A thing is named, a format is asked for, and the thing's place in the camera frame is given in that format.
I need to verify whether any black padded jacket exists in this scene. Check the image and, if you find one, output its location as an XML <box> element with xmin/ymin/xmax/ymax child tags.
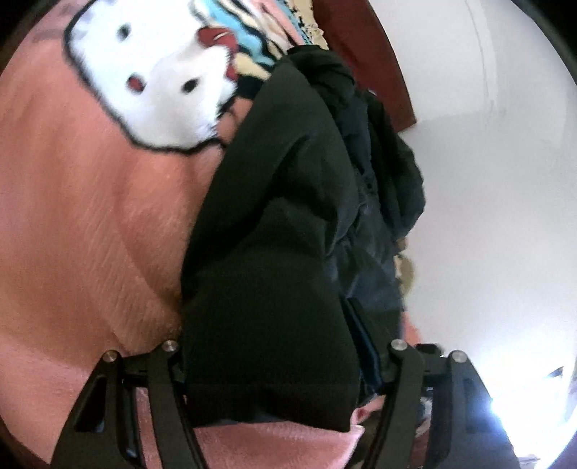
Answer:
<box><xmin>180</xmin><ymin>46</ymin><xmax>426</xmax><ymax>432</ymax></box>

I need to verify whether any pink Hello Kitty blanket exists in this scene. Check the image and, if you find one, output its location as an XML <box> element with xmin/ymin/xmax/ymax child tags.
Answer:
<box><xmin>0</xmin><ymin>0</ymin><xmax>430</xmax><ymax>469</ymax></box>

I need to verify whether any dark red headboard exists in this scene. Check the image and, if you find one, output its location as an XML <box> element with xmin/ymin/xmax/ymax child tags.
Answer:
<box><xmin>312</xmin><ymin>0</ymin><xmax>417</xmax><ymax>132</ymax></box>

